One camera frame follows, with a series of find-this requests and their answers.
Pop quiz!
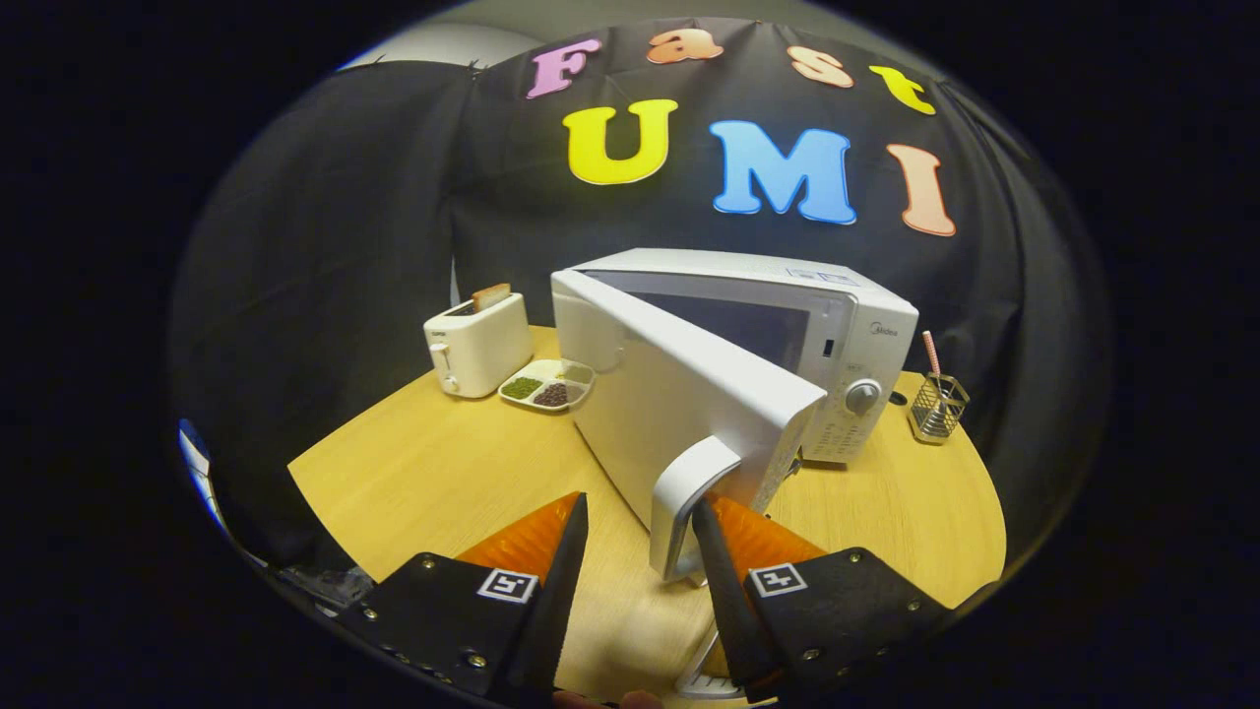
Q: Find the white toaster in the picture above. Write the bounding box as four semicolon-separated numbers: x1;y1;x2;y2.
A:
423;291;535;400

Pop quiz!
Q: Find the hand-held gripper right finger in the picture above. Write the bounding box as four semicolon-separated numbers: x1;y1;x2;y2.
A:
691;494;961;705

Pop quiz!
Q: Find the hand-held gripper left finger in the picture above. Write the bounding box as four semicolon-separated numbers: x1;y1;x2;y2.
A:
340;491;590;708

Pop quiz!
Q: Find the white microwave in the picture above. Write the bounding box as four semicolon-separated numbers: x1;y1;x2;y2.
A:
550;247;920;584

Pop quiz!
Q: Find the wire mesh holder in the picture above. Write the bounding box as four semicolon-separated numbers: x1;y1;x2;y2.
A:
908;372;971;445

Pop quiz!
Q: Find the white divided bean tray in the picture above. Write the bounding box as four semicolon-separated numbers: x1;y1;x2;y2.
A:
497;358;597;413

